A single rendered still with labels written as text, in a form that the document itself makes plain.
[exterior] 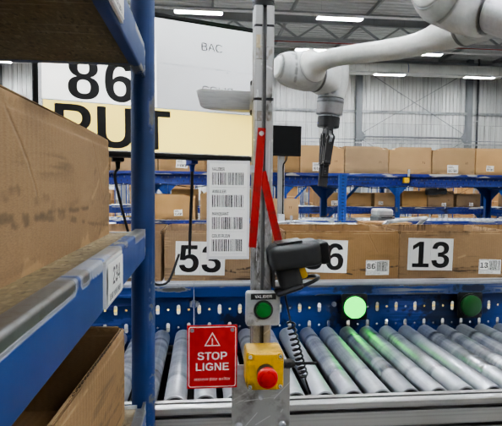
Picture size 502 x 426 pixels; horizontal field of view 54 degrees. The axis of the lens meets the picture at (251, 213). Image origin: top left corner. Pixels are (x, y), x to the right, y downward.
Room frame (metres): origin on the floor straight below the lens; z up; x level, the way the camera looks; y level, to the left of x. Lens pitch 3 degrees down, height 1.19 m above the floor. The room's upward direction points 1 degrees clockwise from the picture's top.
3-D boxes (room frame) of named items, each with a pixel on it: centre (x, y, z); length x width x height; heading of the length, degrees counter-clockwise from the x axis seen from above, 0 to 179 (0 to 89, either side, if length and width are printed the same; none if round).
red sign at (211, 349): (0.97, 0.05, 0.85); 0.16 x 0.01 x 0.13; 96
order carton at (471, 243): (1.80, -0.68, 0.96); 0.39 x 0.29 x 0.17; 96
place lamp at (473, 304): (1.58, -0.73, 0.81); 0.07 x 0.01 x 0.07; 96
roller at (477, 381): (1.32, -0.53, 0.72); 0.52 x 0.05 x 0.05; 6
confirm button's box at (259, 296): (0.97, -0.03, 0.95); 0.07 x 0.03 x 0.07; 96
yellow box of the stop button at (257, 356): (0.94, -0.06, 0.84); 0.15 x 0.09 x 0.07; 96
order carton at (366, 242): (1.76, -0.29, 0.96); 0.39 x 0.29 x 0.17; 96
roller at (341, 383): (1.29, -0.21, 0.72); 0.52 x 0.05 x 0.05; 6
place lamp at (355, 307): (1.54, -0.34, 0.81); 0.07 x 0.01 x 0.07; 96
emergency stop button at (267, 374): (0.90, -0.03, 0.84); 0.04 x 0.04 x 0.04; 6
